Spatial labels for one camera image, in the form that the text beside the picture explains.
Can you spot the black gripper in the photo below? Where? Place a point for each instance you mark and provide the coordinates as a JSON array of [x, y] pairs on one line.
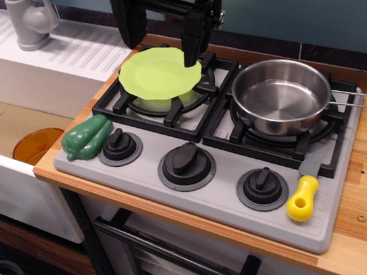
[[199, 19]]

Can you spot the light green plastic plate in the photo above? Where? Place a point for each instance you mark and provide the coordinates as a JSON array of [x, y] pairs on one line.
[[159, 74]]

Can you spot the left black burner grate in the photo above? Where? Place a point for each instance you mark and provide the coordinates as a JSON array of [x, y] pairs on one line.
[[184, 117]]

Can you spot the black burner grate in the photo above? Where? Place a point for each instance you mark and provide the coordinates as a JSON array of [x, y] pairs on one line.
[[228, 133], [184, 117]]

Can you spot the right black burner grate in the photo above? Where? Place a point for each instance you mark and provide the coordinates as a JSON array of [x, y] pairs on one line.
[[228, 133]]

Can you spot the grey toy faucet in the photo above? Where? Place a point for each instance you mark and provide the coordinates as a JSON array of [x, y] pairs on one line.
[[32, 24]]

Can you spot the left black stove knob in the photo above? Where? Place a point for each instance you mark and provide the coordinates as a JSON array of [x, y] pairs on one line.
[[120, 149]]

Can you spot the black stove knob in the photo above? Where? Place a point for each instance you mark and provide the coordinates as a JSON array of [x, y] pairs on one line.
[[120, 149], [186, 168], [262, 190]]

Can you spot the stainless steel pan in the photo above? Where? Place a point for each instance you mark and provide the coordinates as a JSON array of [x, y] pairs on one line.
[[283, 97]]

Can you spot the green toy bell pepper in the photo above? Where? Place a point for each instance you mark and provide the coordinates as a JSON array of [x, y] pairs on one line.
[[85, 140]]

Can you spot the middle black stove knob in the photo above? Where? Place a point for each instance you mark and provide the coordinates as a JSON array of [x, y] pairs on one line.
[[186, 168]]

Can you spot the white toy sink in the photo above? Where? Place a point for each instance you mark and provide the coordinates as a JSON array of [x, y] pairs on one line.
[[42, 89]]

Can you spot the grey toy stove top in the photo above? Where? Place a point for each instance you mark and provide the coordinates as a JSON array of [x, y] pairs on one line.
[[218, 199]]

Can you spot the right black stove knob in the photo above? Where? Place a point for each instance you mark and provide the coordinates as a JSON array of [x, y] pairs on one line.
[[262, 190]]

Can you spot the toy oven door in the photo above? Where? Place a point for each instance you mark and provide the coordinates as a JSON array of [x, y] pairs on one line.
[[138, 245]]

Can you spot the yellow handled toy knife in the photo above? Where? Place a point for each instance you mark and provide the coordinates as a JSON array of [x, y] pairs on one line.
[[300, 206]]

